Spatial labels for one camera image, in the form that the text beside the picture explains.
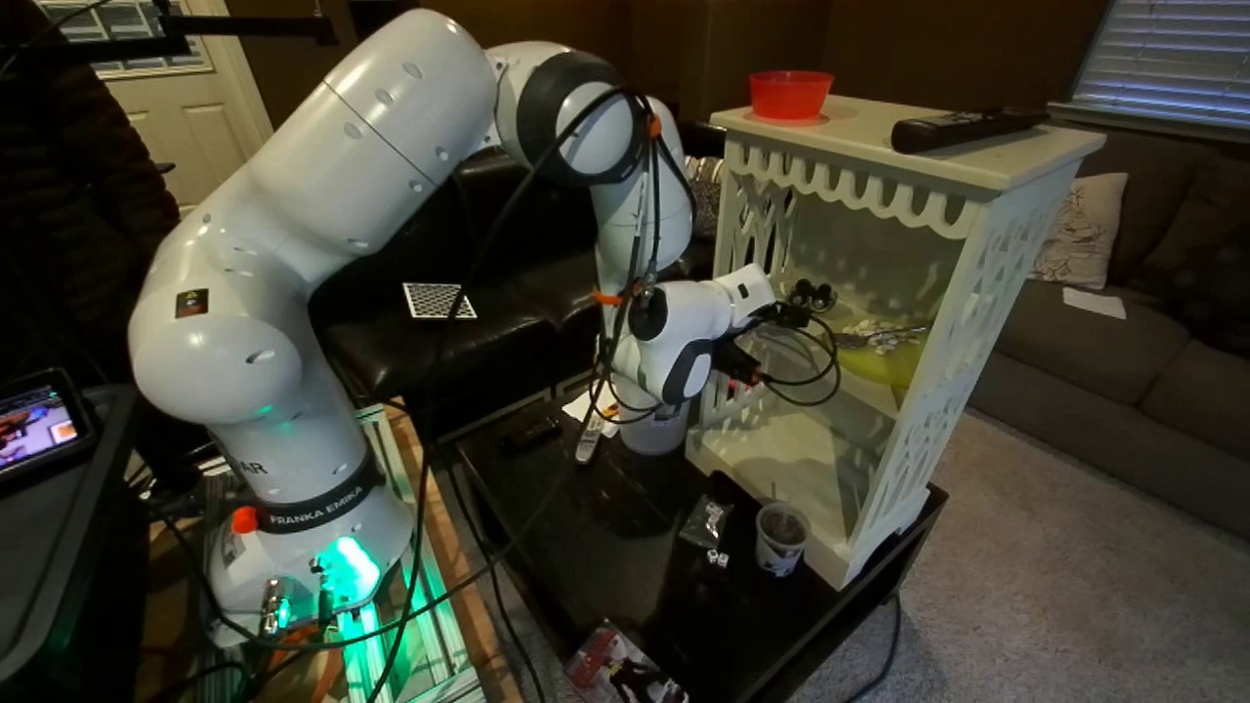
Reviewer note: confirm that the green plate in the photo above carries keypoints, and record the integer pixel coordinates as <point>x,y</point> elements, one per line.
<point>888,374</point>

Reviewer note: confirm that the white lattice shelf unit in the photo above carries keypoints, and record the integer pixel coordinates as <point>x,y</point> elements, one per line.
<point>862,133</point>

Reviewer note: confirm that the small black toy car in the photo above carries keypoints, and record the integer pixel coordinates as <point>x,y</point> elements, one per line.
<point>814,292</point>

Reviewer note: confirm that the small patterned cup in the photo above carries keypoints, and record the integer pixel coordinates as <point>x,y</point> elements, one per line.
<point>781,545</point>

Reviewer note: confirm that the patterned gray pillow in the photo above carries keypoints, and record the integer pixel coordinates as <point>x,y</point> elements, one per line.
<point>703,197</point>

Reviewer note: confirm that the black coffee table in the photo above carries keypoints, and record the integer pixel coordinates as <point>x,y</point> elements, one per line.
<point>587,548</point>

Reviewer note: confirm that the black leather couch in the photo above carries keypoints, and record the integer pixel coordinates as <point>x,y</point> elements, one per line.
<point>442,364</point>

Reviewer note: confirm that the dark couch pillow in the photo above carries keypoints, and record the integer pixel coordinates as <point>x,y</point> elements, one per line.
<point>1198,259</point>

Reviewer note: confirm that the white bottle with orange cap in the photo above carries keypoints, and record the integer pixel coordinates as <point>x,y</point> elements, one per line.
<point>238,573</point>

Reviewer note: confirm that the red plastic bowl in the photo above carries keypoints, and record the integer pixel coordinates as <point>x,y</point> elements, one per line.
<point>789,95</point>

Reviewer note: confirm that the white paper sheet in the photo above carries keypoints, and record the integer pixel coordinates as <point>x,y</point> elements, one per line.
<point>1095,301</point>

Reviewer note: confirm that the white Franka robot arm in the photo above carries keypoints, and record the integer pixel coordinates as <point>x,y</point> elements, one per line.
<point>258,259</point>

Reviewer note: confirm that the white panel door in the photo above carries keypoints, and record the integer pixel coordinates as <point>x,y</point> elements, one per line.
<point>198,130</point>

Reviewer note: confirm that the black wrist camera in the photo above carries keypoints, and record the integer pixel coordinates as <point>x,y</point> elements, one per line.
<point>737,361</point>

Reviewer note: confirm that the small lit screen device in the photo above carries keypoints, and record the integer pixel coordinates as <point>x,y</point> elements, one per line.
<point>38,428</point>

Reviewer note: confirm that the black remote control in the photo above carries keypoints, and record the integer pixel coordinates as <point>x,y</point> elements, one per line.
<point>964,128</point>

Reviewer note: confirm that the small white bottle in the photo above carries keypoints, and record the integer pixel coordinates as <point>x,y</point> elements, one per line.
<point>587,443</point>

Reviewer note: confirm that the window blinds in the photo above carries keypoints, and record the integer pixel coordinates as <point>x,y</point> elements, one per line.
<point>1165,62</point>

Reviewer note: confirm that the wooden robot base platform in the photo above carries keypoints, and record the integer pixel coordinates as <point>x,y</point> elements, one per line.
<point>434,548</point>

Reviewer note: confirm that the light beige pillow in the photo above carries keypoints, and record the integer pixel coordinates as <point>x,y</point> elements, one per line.
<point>1083,230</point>

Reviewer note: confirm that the person in dark jacket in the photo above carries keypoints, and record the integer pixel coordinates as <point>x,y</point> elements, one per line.
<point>64,197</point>

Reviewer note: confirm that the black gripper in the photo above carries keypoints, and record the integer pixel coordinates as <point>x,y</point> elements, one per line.
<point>771,319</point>

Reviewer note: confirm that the red and black magazine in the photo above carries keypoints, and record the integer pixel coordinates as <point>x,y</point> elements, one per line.
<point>619,667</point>

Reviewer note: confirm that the small foil packet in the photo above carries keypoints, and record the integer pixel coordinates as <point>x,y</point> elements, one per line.
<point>703,530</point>

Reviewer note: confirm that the white paper scrap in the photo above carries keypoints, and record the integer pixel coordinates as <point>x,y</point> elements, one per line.
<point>587,404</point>

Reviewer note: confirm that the metal spoon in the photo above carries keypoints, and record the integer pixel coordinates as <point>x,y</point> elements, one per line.
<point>873,342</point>

